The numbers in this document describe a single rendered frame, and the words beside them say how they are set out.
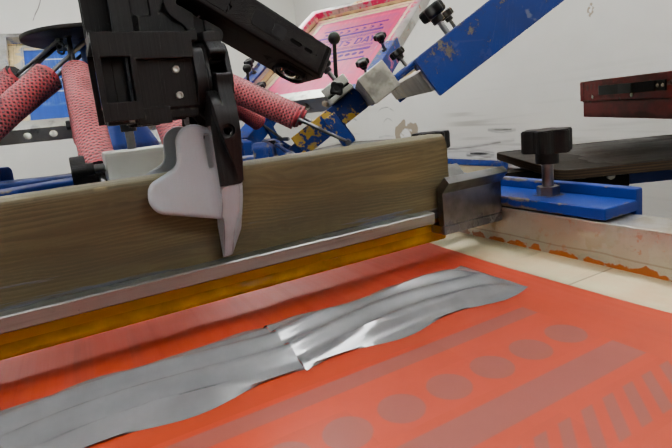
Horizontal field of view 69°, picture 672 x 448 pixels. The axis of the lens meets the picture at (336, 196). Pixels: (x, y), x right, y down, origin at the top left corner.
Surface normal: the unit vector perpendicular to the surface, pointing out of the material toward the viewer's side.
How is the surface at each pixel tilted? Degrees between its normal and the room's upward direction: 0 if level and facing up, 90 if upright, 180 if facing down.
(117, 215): 90
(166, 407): 40
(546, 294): 0
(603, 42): 90
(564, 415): 0
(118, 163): 90
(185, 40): 90
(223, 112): 80
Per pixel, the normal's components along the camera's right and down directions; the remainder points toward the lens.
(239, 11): 0.53, 0.07
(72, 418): 0.20, -0.80
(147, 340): -0.11, -0.98
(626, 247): -0.87, 0.17
